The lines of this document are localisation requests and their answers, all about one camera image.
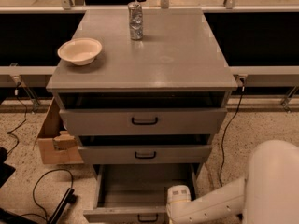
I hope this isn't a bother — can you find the grey drawer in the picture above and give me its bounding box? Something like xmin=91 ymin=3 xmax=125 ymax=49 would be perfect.
xmin=78 ymin=145 xmax=211 ymax=164
xmin=83 ymin=164 xmax=198 ymax=224
xmin=60 ymin=108 xmax=227 ymax=136

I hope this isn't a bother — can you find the silver drink can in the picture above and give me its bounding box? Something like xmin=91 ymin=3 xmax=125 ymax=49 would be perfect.
xmin=128 ymin=1 xmax=143 ymax=40

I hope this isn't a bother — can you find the grey top drawer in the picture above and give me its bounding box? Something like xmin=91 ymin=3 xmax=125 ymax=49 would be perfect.
xmin=60 ymin=108 xmax=227 ymax=136

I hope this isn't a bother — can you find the white bowl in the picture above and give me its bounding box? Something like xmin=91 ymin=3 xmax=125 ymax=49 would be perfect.
xmin=58 ymin=38 xmax=103 ymax=66

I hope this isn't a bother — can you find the black cable left wall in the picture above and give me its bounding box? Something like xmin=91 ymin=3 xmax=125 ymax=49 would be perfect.
xmin=5 ymin=82 xmax=28 ymax=157

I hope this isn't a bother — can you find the cardboard box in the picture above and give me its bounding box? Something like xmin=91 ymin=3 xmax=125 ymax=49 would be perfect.
xmin=36 ymin=99 xmax=83 ymax=164

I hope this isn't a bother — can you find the grey bottom drawer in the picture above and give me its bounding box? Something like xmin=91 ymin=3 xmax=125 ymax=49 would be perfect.
xmin=83 ymin=164 xmax=198 ymax=224

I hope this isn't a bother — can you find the grey drawer cabinet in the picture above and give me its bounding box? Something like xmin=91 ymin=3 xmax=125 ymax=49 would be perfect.
xmin=45 ymin=8 xmax=238 ymax=189

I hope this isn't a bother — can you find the black cable left floor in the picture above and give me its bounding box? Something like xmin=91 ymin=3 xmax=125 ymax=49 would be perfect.
xmin=19 ymin=168 xmax=75 ymax=222

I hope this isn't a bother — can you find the black stand leg left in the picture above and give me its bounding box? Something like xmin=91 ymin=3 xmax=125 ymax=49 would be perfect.
xmin=0 ymin=188 xmax=77 ymax=224

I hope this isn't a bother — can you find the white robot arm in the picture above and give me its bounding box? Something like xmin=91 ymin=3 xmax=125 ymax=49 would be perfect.
xmin=166 ymin=140 xmax=299 ymax=224

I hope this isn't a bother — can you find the grey middle drawer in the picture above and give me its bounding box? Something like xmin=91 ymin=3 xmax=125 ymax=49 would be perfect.
xmin=78 ymin=145 xmax=211 ymax=164

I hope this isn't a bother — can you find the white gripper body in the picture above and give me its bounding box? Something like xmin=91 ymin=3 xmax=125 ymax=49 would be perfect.
xmin=166 ymin=185 xmax=191 ymax=224

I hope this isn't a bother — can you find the black power cable right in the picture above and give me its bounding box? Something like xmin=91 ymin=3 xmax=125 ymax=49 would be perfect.
xmin=217 ymin=77 xmax=247 ymax=188

